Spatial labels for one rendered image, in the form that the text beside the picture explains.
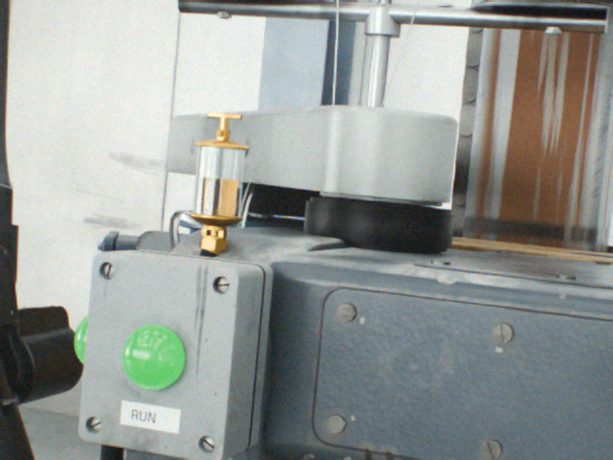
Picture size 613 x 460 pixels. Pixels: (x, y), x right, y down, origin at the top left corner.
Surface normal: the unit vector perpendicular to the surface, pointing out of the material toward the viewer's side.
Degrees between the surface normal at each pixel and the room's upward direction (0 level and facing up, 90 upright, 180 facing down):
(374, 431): 90
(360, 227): 90
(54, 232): 90
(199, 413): 90
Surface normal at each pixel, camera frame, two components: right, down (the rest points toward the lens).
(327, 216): -0.71, -0.03
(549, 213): -0.33, 0.02
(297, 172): -0.94, -0.07
